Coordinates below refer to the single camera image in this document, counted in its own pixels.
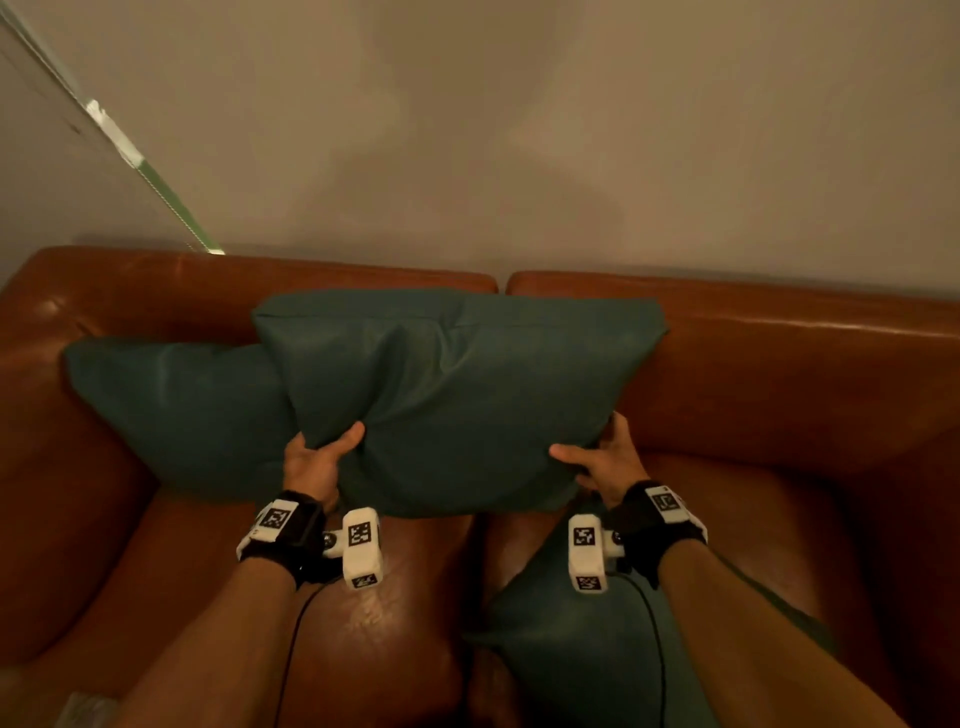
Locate person's right hand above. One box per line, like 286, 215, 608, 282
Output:
549, 411, 649, 511

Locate person's left hand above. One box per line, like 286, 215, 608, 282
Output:
282, 420, 366, 514

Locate teal square cushion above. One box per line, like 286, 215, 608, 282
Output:
63, 336, 301, 502
252, 288, 669, 519
465, 495, 841, 728

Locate person's left forearm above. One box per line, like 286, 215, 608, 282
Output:
112, 556, 298, 728

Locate person's right forearm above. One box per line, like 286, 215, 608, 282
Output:
658, 538, 910, 728

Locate brown leather sofa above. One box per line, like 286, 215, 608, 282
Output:
0, 246, 960, 728

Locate green white corner strip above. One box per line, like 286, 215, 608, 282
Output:
0, 3, 226, 256

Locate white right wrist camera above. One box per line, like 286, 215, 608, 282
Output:
567, 513, 625, 595

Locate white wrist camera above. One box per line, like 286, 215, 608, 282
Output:
322, 507, 384, 591
567, 513, 625, 595

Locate black right wrist strap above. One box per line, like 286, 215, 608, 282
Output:
606, 480, 709, 589

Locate black wrist strap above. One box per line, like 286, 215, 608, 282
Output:
606, 480, 709, 589
237, 490, 331, 589

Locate black left wrist strap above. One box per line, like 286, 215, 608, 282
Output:
237, 490, 331, 589

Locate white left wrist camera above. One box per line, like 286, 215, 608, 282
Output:
322, 507, 384, 591

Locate black right cable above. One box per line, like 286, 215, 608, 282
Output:
611, 571, 669, 728

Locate black cable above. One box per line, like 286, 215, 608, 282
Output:
611, 571, 669, 728
271, 577, 331, 728

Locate black left cable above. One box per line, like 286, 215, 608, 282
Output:
271, 577, 331, 728

